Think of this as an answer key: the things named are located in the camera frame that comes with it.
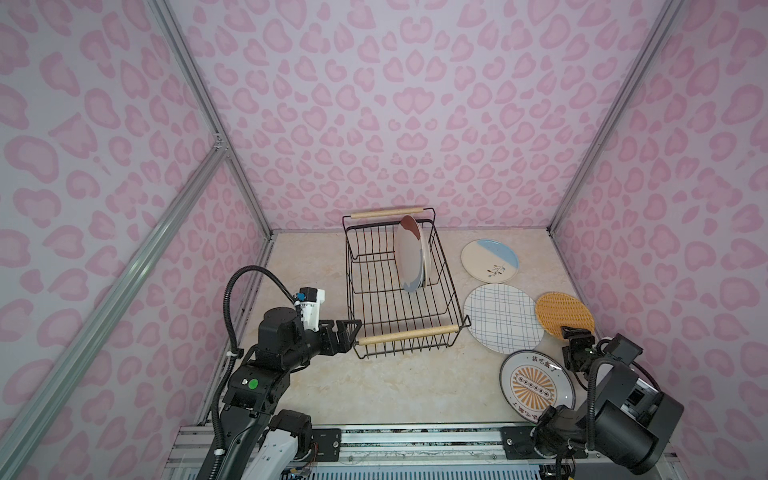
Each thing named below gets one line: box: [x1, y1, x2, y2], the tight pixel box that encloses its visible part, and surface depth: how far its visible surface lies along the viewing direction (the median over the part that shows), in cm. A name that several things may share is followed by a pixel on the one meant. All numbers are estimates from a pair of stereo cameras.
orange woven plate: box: [536, 292, 595, 340], surface depth 97 cm
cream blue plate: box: [460, 239, 520, 284], surface depth 112 cm
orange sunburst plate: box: [500, 350, 576, 423], surface depth 85 cm
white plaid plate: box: [463, 283, 545, 354], surface depth 97 cm
